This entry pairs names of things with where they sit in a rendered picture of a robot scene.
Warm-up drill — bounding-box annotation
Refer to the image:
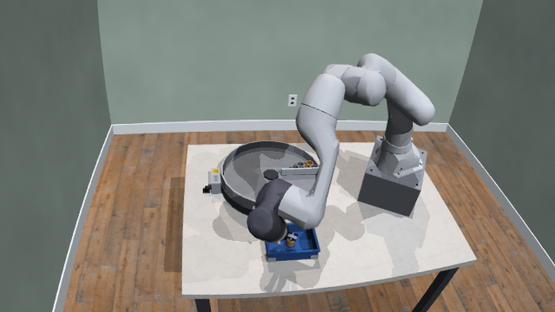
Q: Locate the blue plastic crate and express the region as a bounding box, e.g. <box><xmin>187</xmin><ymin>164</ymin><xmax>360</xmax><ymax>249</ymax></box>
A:
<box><xmin>265</xmin><ymin>223</ymin><xmax>320</xmax><ymax>262</ymax></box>

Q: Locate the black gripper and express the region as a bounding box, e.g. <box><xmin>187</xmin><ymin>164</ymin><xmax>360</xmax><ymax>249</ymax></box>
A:
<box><xmin>283</xmin><ymin>229</ymin><xmax>298</xmax><ymax>242</ymax></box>

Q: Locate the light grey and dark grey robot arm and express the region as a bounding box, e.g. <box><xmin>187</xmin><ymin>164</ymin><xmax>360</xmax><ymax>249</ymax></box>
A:
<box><xmin>246</xmin><ymin>53</ymin><xmax>435</xmax><ymax>245</ymax></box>

